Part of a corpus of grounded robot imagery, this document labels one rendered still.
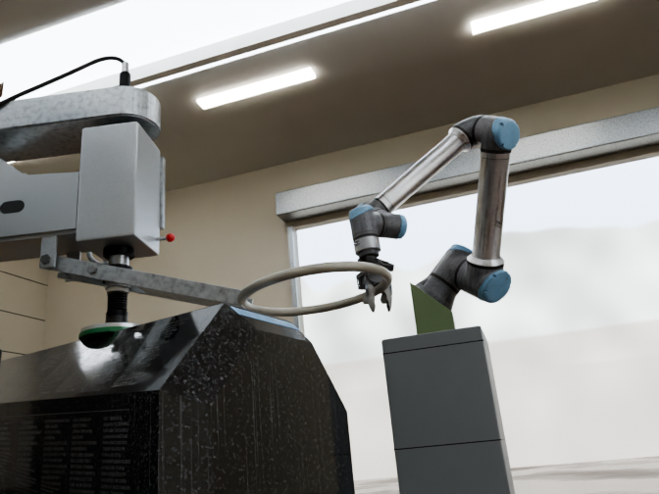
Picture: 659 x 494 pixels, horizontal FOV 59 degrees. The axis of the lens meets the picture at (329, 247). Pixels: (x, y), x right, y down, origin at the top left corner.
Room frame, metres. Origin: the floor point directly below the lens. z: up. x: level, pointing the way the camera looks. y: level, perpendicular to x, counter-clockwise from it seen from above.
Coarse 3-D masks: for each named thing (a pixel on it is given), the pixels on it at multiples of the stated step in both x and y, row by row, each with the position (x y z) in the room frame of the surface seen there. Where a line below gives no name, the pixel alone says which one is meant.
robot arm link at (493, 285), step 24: (480, 120) 1.98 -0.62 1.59; (504, 120) 1.91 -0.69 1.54; (480, 144) 2.06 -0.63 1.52; (504, 144) 1.95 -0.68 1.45; (480, 168) 2.07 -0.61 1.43; (504, 168) 2.03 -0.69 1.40; (480, 192) 2.11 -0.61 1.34; (504, 192) 2.09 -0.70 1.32; (480, 216) 2.16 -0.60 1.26; (480, 240) 2.21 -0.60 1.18; (480, 264) 2.25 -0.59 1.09; (480, 288) 2.29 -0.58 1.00; (504, 288) 2.32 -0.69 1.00
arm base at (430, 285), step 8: (432, 272) 2.45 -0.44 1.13; (424, 280) 2.46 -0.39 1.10; (432, 280) 2.43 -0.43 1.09; (440, 280) 2.42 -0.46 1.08; (424, 288) 2.42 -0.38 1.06; (432, 288) 2.42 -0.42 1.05; (440, 288) 2.42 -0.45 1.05; (448, 288) 2.43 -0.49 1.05; (432, 296) 2.41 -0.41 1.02; (440, 296) 2.41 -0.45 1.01; (448, 296) 2.44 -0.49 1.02; (448, 304) 2.44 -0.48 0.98
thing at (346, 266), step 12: (312, 264) 1.55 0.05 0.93; (324, 264) 1.55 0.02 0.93; (336, 264) 1.55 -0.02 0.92; (348, 264) 1.57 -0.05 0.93; (360, 264) 1.59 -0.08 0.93; (372, 264) 1.62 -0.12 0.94; (264, 276) 1.59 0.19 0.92; (276, 276) 1.56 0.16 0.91; (288, 276) 1.55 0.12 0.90; (300, 276) 1.56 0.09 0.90; (384, 276) 1.70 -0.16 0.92; (252, 288) 1.62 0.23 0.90; (384, 288) 1.83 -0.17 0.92; (240, 300) 1.71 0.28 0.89; (348, 300) 1.97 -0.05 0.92; (360, 300) 1.95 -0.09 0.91; (264, 312) 1.91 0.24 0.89; (276, 312) 1.95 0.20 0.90; (288, 312) 1.98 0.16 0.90; (300, 312) 1.99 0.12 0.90; (312, 312) 2.00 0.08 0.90; (324, 312) 2.02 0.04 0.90
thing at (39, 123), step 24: (48, 96) 1.73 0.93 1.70; (72, 96) 1.73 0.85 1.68; (96, 96) 1.72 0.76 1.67; (120, 96) 1.72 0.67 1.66; (144, 96) 1.75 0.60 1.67; (0, 120) 1.74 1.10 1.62; (24, 120) 1.74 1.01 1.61; (48, 120) 1.73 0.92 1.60; (72, 120) 1.73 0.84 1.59; (96, 120) 1.74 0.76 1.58; (120, 120) 1.75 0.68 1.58; (144, 120) 1.76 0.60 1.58; (0, 144) 1.83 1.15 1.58; (24, 144) 1.85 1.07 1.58; (48, 144) 1.86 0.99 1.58; (72, 144) 1.88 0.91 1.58
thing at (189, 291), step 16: (48, 256) 1.74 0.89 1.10; (64, 272) 1.78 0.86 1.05; (80, 272) 1.77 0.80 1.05; (96, 272) 1.77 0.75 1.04; (112, 272) 1.77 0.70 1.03; (128, 272) 1.76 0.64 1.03; (144, 272) 1.76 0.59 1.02; (144, 288) 1.78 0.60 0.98; (160, 288) 1.76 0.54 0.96; (176, 288) 1.75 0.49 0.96; (192, 288) 1.75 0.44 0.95; (208, 288) 1.75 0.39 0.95; (224, 288) 1.74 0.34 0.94; (208, 304) 1.84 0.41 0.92; (240, 304) 1.74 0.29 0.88
